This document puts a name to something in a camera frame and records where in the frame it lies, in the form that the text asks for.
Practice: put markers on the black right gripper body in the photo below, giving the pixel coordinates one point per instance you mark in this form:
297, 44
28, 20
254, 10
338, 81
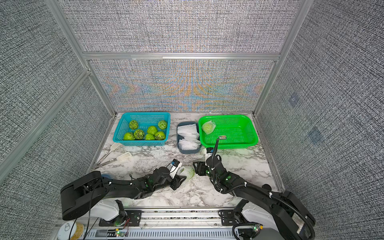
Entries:
202, 168

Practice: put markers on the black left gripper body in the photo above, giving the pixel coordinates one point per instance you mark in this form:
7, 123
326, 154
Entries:
170, 182

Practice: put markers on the white foam net sleeve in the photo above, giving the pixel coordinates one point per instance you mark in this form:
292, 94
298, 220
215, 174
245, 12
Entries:
208, 127
187, 172

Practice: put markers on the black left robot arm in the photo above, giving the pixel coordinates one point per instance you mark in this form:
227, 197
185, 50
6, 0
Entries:
98, 196

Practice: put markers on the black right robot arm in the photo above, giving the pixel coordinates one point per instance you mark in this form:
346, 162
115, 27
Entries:
292, 218

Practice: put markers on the white foam net pile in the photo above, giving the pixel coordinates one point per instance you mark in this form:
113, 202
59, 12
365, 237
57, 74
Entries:
187, 136

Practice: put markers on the custard apple in teal basket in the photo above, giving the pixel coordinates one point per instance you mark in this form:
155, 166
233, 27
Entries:
133, 125

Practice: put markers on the grey-blue plastic tub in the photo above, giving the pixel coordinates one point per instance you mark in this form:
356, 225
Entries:
187, 141

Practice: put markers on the bright green plastic basket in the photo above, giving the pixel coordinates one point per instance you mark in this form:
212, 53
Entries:
239, 130

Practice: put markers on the teal plastic basket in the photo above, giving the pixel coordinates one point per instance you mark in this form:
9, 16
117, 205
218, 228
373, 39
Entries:
145, 120

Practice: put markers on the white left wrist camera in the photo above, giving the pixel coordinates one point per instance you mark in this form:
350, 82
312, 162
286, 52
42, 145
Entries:
175, 166

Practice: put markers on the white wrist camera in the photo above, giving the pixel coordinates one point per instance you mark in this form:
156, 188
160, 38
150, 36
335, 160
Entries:
208, 154
175, 166

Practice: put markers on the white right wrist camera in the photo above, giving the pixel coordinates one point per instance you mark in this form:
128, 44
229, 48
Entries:
208, 154

